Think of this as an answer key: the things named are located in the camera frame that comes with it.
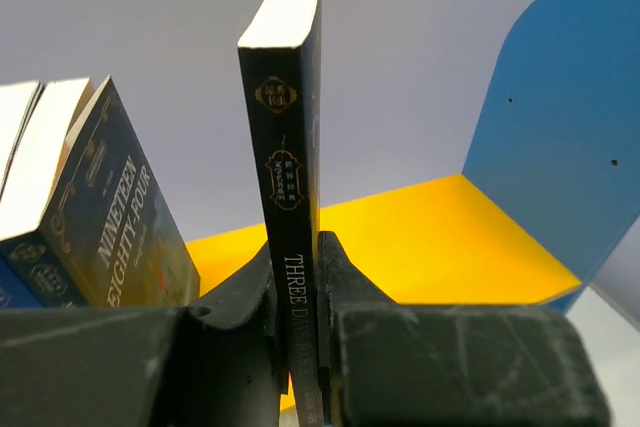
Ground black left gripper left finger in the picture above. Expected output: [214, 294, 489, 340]
[1, 248, 287, 426]

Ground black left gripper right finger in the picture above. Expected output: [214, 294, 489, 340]
[318, 231, 610, 426]

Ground Nineteen Eighty-Four book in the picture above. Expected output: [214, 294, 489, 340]
[42, 78, 200, 307]

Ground Three Days to See book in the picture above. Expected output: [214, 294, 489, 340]
[237, 0, 325, 426]

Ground blue and yellow bookshelf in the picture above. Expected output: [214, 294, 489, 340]
[184, 0, 640, 413]

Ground upright blue orange book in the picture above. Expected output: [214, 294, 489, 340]
[1, 77, 94, 308]

